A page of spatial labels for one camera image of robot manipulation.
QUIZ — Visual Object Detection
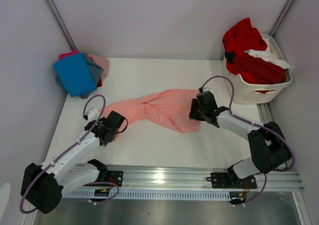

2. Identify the salmon pink t shirt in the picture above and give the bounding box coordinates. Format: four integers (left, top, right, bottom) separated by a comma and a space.
103, 89, 200, 133

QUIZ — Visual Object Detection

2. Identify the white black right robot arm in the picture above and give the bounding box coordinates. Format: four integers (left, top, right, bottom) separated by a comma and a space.
189, 91, 294, 187

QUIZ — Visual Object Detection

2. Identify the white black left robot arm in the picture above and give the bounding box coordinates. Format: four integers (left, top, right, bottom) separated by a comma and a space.
19, 111, 128, 214

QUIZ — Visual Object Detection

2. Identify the red folded shirt in stack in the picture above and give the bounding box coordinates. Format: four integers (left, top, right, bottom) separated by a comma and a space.
97, 78, 103, 88

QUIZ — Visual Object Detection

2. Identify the white laundry basket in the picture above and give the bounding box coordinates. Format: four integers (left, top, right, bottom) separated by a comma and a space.
222, 34, 294, 105

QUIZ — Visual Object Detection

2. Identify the black garment in basket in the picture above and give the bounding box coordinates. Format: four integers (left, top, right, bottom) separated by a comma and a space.
224, 51, 236, 64

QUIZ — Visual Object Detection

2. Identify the grey blue folded shirt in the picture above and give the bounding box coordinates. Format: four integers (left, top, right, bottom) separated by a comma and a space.
55, 53, 104, 99

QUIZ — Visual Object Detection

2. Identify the pale pink folded shirt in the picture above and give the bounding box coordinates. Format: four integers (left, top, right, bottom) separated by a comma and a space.
88, 54, 110, 81

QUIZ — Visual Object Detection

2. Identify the blue folded t shirt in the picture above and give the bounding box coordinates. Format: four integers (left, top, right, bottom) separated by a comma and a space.
53, 53, 97, 97

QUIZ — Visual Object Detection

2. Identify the dark red shirt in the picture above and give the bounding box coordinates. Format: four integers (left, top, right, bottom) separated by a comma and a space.
226, 55, 287, 85

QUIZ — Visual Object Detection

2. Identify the bright red shirt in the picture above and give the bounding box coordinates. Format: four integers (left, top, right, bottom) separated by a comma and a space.
222, 17, 269, 73

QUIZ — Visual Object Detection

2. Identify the white shirt in basket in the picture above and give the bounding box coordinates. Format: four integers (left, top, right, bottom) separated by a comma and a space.
245, 38, 292, 70

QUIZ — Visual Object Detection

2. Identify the magenta folded shirt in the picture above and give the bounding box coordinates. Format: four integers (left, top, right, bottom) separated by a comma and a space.
59, 50, 79, 60

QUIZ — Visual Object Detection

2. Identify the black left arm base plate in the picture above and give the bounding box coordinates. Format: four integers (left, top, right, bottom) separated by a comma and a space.
86, 170, 124, 187

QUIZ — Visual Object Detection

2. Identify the white slotted cable duct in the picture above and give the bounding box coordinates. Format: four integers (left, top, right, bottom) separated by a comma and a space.
65, 188, 231, 201

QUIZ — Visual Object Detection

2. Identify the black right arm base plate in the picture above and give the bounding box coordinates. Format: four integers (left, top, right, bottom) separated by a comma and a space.
206, 172, 257, 189

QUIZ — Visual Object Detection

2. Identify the left aluminium corner post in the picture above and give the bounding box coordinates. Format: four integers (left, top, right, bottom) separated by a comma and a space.
44, 0, 77, 50

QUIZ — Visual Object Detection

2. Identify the aluminium corner post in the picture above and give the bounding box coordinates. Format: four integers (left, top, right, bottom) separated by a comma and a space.
269, 0, 297, 37
44, 0, 77, 50

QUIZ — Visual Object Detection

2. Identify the right aluminium corner post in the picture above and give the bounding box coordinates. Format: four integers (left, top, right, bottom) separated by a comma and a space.
269, 0, 297, 37

